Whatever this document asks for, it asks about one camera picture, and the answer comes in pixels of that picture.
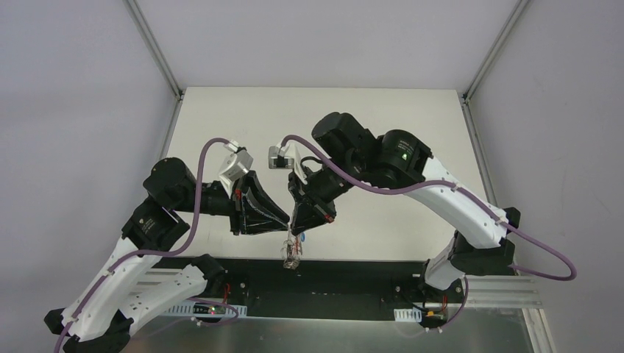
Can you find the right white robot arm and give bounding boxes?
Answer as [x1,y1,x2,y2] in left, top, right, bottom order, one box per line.
[278,112,520,302]

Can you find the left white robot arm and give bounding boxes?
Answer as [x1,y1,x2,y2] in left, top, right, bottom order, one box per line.
[44,157,290,352]

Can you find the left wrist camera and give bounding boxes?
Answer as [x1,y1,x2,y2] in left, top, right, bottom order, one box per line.
[218,140,254,197]

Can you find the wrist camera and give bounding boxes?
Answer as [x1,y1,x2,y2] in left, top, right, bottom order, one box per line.
[267,143,308,185]
[218,140,254,197]

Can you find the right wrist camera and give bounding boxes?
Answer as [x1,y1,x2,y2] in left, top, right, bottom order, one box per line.
[267,143,308,185]

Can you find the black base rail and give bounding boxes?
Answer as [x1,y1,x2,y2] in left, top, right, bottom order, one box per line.
[146,257,503,321]

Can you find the left white cable duct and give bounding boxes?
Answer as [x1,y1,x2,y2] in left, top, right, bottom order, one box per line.
[160,300,247,318]

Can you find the white cable duct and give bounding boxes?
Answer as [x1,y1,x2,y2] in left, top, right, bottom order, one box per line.
[393,307,422,323]
[160,300,247,318]

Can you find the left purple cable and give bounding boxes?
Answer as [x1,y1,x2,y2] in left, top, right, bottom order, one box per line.
[52,138,233,353]

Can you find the right white cable duct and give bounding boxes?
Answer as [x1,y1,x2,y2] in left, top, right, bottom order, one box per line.
[393,307,422,323]

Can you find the left aluminium frame post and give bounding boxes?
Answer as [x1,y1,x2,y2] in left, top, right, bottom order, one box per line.
[123,0,183,101]

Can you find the aluminium frame post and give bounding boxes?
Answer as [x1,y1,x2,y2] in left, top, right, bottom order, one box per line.
[462,0,532,104]
[123,0,183,101]

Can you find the right aluminium frame post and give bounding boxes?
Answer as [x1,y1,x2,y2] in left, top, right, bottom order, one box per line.
[462,0,532,104]

